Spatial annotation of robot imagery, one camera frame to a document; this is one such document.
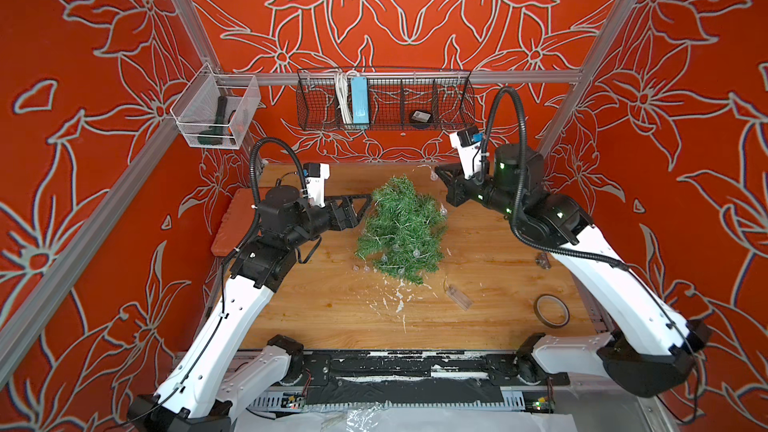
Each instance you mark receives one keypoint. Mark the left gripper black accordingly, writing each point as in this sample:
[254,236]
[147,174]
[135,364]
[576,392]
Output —
[351,219]

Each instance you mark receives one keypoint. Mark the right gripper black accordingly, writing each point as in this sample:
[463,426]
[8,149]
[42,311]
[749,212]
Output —
[454,187]

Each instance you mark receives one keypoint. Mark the small green christmas tree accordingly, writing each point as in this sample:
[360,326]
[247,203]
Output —
[402,228]

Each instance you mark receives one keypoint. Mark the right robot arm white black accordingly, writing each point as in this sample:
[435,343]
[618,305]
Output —
[653,348]

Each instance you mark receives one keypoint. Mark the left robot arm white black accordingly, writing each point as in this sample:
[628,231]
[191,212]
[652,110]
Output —
[199,394]

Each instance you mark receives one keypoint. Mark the small black device in basket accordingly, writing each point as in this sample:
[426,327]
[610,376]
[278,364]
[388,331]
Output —
[420,119]

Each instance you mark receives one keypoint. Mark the light blue box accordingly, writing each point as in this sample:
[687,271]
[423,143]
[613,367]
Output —
[360,102]

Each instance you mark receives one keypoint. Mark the orange plastic tool case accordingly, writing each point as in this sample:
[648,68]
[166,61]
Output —
[236,222]

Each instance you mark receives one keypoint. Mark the clear battery pack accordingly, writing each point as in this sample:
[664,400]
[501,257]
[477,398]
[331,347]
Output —
[459,297]

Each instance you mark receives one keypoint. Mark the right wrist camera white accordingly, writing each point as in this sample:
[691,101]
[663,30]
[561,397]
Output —
[467,143]

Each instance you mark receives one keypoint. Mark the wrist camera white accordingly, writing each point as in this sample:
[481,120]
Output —
[467,143]
[315,176]

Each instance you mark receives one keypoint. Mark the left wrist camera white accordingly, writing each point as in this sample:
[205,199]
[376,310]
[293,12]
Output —
[315,176]

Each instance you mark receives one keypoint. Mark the black wire wall basket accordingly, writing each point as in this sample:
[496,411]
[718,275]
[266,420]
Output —
[323,98]

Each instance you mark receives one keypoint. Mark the dark green handled tool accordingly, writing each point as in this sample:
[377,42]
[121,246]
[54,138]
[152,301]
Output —
[214,134]

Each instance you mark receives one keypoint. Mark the clear acrylic wall bin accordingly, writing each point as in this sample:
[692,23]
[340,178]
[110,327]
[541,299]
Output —
[195,108]

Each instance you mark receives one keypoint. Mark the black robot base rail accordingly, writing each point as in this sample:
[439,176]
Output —
[323,367]

